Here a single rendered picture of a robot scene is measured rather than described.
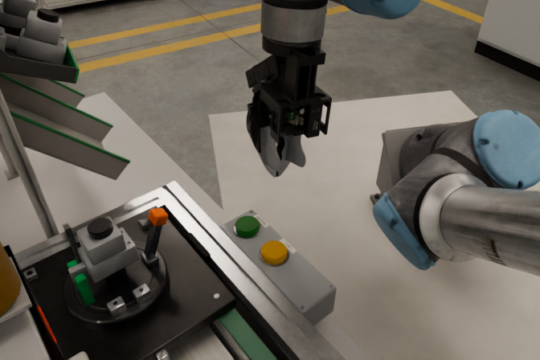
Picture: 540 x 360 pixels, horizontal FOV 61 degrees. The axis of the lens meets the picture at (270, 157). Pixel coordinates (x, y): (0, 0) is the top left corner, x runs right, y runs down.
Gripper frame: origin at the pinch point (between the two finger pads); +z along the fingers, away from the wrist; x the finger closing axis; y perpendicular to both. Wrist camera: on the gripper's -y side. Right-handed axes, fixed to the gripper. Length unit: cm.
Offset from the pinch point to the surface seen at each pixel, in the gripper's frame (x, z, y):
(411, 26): 255, 74, -251
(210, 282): -12.1, 13.7, 5.7
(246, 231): -3.7, 12.4, -1.1
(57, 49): -25.7, -12.1, -24.0
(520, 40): 264, 56, -154
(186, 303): -16.2, 14.2, 7.7
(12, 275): -31.2, -14.4, 24.4
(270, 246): -1.5, 12.5, 3.4
